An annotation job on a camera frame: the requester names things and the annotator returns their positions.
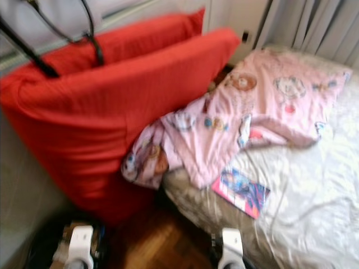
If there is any large red cushion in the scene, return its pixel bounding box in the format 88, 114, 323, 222
0, 28, 241, 228

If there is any black waste bin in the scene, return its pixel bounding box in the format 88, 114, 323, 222
27, 216, 107, 269

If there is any cardboard and paper rubbish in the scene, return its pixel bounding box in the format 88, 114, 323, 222
53, 221, 88, 264

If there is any thin red cushion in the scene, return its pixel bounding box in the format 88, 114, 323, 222
73, 8, 205, 76

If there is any colourful comic book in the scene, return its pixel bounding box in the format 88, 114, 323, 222
212, 167, 270, 219

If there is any pink cartoon print blanket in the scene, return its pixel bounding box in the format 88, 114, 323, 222
122, 48, 351, 190

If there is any bed with beige floral sheet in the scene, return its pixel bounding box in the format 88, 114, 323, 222
160, 45, 359, 269

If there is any grey pleated curtain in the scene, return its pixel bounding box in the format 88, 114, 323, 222
261, 0, 359, 68

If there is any black looped cable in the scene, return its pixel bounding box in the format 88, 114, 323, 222
25, 0, 105, 67

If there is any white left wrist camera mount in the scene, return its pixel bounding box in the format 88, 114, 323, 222
68, 225, 95, 269

